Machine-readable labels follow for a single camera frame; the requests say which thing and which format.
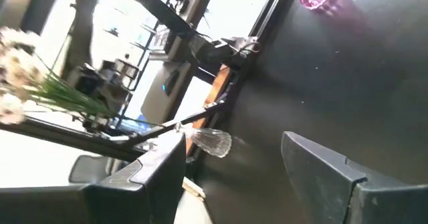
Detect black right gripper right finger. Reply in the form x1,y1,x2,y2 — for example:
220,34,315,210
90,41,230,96
280,131,428,224

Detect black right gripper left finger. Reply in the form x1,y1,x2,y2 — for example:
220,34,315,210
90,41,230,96
0,131,187,224

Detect clear ribbed glass vase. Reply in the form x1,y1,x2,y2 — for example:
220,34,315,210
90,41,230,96
173,122,233,159

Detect white artificial flower bunch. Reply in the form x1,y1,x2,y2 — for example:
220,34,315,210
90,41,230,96
0,26,167,131

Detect grey mesh office chair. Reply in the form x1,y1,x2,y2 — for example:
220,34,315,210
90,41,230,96
68,154,113,185

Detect grey desk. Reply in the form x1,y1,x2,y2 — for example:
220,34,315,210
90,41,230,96
140,60,193,125

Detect black computer mouse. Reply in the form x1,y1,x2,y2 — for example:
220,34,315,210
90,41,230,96
161,69,182,97

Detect black aluminium table frame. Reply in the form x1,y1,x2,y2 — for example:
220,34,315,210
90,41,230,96
187,0,291,158

